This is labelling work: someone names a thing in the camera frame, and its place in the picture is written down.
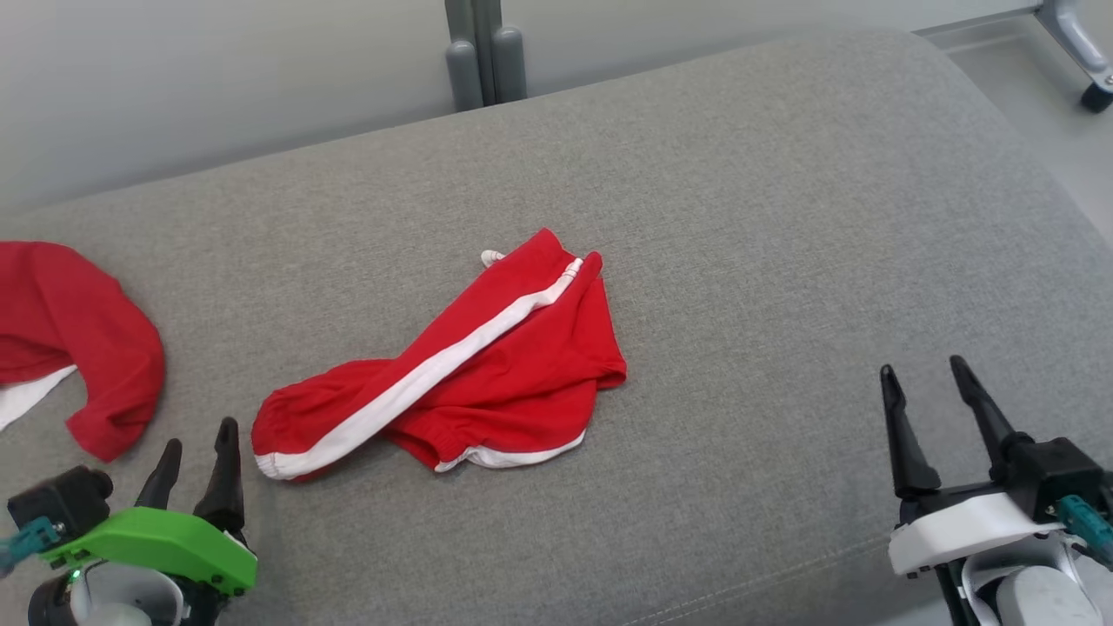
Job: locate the red shorts with white stripe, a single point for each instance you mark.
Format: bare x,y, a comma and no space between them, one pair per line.
522,365

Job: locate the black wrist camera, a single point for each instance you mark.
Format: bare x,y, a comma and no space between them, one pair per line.
1056,474
61,500

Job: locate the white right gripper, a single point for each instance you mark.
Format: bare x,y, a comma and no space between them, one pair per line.
965,530

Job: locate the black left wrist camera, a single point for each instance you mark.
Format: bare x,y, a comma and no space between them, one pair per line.
61,500

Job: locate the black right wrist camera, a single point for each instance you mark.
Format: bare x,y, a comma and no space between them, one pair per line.
1056,474

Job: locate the grey fabric sofa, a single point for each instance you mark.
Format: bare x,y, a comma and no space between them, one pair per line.
739,217

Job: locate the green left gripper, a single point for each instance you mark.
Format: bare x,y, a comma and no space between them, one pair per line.
156,543

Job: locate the grey stand leg with caster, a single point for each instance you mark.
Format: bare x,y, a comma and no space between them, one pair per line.
1074,35

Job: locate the red and white shirt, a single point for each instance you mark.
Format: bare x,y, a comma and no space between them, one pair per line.
96,339

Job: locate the grey metal partition post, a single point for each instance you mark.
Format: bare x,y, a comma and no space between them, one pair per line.
485,52

